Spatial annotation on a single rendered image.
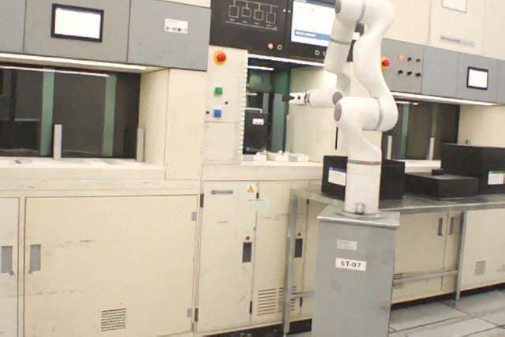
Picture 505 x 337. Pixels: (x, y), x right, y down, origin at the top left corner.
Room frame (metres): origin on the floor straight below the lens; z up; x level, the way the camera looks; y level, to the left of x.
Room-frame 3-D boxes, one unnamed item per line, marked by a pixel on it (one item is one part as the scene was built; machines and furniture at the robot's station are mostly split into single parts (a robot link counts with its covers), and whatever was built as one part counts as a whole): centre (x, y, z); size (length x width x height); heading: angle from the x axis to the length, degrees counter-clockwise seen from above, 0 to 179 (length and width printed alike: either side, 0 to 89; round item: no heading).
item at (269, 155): (2.88, -0.17, 0.89); 0.22 x 0.21 x 0.04; 29
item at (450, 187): (2.55, -0.92, 0.83); 0.29 x 0.29 x 0.13; 31
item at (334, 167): (2.40, -0.51, 0.85); 0.28 x 0.28 x 0.17; 24
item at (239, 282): (2.90, 0.04, 0.98); 0.95 x 0.88 x 1.95; 29
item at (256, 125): (2.75, 0.07, 1.06); 0.24 x 0.20 x 0.32; 120
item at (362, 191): (1.88, -0.41, 0.85); 0.19 x 0.19 x 0.18
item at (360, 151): (1.87, -0.38, 1.07); 0.19 x 0.12 x 0.24; 106
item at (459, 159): (2.85, -1.25, 0.89); 0.29 x 0.29 x 0.25; 31
